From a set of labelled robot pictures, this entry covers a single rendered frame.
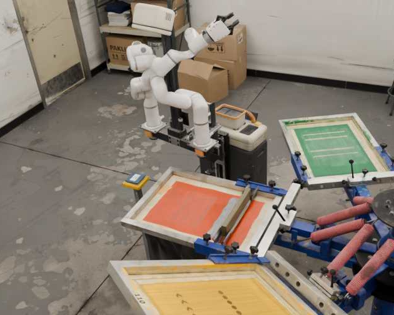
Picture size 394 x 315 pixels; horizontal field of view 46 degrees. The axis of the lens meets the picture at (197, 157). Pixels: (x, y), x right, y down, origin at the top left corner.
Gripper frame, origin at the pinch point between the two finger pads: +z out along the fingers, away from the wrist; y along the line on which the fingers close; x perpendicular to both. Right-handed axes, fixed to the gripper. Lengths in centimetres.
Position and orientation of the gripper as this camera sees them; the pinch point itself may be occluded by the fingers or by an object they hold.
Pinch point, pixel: (233, 19)
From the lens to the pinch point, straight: 263.0
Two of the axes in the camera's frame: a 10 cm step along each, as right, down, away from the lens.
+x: 1.0, 6.8, -7.2
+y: 5.9, 5.4, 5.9
